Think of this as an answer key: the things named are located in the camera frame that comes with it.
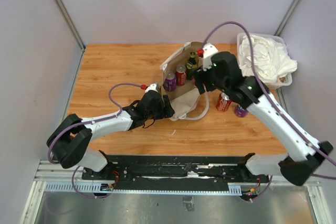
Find dark glass bottle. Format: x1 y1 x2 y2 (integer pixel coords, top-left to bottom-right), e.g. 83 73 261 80
186 51 197 80

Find purple soda can rear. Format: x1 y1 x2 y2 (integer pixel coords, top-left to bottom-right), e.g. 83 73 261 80
163 71 176 92

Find aluminium frame rail right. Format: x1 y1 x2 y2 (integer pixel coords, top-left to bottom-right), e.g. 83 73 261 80
274 0 302 37

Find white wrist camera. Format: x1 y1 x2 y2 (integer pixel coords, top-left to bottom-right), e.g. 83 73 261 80
196 43 218 71
140 83 160 92

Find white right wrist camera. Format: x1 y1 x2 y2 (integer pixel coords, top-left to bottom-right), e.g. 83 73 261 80
196 43 218 71

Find white crumpled cloth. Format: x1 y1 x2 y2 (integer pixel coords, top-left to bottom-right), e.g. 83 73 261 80
239 34 298 86

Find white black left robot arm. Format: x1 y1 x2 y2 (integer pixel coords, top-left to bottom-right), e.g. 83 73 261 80
47 90 175 180

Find white slotted cable duct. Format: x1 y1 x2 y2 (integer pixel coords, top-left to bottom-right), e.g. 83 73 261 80
44 182 242 196

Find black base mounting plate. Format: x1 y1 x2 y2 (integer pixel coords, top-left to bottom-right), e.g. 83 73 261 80
82 155 269 191

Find white plastic basket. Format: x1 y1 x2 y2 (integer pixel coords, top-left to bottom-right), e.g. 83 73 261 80
236 32 293 90

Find red soda can rear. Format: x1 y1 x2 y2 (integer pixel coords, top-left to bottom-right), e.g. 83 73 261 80
175 65 186 86

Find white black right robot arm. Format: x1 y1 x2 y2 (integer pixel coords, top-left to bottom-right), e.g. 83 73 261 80
193 49 333 186

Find red coke can front left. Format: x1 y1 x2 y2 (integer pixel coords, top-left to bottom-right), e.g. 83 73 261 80
216 92 232 112

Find aluminium frame rail left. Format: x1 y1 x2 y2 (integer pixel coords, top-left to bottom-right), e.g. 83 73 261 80
54 0 86 51

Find aluminium frame rail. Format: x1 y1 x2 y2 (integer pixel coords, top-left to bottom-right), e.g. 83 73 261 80
54 0 86 51
274 0 302 37

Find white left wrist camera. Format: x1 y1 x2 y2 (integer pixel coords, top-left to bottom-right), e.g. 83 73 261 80
140 83 160 92

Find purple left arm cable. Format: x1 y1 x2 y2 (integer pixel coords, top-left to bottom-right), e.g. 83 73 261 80
46 82 142 165

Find front aluminium frame rails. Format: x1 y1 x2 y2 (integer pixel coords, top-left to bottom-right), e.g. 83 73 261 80
34 161 76 182

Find purple fanta can front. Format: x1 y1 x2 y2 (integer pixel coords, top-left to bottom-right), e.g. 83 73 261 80
234 104 248 118

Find pink patterned canvas bag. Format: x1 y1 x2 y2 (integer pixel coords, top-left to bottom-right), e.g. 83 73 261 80
159 42 209 121

